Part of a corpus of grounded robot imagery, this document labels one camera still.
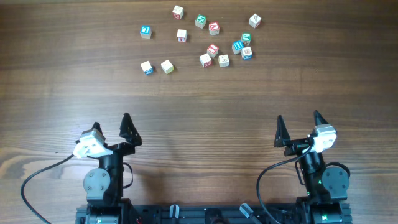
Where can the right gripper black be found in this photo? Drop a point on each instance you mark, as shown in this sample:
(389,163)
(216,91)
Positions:
(282,139)

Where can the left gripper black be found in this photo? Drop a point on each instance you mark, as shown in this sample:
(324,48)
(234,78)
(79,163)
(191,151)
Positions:
(132,139)

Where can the blue sided white block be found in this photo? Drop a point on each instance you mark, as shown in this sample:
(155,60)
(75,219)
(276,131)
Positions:
(147,68)

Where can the yellow sided white block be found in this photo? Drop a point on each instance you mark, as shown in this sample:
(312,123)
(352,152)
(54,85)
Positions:
(167,66)

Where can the red sided block green N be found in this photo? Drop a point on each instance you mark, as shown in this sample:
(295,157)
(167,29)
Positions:
(205,60)

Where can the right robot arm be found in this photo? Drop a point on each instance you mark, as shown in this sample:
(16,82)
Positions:
(326,183)

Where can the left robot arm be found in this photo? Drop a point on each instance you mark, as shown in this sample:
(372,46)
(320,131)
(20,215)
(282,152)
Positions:
(104,184)

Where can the blue sided picture block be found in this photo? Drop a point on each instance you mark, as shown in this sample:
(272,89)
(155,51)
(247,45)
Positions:
(246,53)

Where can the blue letter block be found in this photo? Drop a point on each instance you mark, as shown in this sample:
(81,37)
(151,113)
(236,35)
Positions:
(237,46)
(146,32)

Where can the yellow face picture block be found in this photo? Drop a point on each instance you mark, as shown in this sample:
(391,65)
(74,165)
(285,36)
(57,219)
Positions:
(223,60)

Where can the blue letter block right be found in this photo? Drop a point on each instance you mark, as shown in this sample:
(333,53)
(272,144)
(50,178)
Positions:
(237,46)

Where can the green J block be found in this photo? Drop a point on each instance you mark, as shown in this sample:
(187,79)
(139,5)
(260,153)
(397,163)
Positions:
(246,38)

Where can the red sided white block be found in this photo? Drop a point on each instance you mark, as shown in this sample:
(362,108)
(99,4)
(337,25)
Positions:
(181,35)

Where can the plain picture block right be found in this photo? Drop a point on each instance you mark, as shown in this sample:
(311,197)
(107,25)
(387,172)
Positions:
(255,20)

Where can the red letter block lower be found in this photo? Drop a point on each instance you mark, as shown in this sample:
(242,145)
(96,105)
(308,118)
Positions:
(212,50)

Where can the red letter block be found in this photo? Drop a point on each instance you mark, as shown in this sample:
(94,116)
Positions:
(212,50)
(214,28)

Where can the red picture block top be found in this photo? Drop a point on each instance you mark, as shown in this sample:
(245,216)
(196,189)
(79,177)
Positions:
(178,12)

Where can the red letter block upper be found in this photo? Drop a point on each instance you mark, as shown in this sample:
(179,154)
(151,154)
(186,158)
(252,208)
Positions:
(214,28)

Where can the green N block top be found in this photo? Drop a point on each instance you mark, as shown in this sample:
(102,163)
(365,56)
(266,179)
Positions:
(200,21)

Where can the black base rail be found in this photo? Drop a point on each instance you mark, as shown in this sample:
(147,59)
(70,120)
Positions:
(156,214)

